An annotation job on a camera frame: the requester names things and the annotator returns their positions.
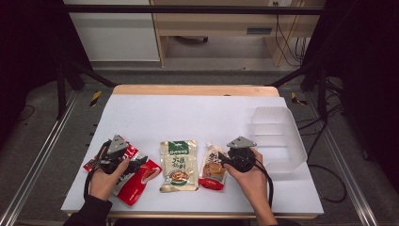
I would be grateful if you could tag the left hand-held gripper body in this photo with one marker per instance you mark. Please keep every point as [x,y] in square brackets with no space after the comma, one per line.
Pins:
[117,145]

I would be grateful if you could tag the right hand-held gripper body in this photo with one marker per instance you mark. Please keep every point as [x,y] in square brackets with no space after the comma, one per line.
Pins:
[241,154]

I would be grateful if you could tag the red and white snack packet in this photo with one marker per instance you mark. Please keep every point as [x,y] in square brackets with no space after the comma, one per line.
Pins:
[135,183]

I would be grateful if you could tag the small red orange food packet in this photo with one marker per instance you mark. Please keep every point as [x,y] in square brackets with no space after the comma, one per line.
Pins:
[213,172]

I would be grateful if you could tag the green and beige food packet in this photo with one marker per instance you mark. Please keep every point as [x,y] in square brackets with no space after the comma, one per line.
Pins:
[178,166]

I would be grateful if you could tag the clear plastic container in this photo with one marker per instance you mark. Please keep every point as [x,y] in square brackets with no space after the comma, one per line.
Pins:
[279,141]

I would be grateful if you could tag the person's right hand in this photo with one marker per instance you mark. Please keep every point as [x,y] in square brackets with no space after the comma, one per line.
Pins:
[251,183]

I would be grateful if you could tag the person's left hand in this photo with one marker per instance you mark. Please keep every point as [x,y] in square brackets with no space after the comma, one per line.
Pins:
[103,183]

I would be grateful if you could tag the white paper sheet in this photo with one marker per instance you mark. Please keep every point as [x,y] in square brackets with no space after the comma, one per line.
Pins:
[188,122]

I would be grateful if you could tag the yellow black tape strip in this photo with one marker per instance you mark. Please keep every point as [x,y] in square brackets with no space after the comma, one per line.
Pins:
[296,99]
[95,98]

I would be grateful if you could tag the black metal stand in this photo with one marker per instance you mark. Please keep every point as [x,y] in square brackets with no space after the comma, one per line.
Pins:
[62,91]
[321,91]

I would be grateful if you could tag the white cabinet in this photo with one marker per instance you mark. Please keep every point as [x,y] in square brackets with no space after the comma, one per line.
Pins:
[116,34]

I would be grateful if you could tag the wooden desk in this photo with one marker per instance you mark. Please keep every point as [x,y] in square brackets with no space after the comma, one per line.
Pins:
[216,26]

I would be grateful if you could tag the black curtain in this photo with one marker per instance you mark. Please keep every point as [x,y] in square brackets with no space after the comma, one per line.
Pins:
[28,47]
[367,62]

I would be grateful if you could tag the black horizontal bar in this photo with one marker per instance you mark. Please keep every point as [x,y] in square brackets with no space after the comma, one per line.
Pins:
[188,9]

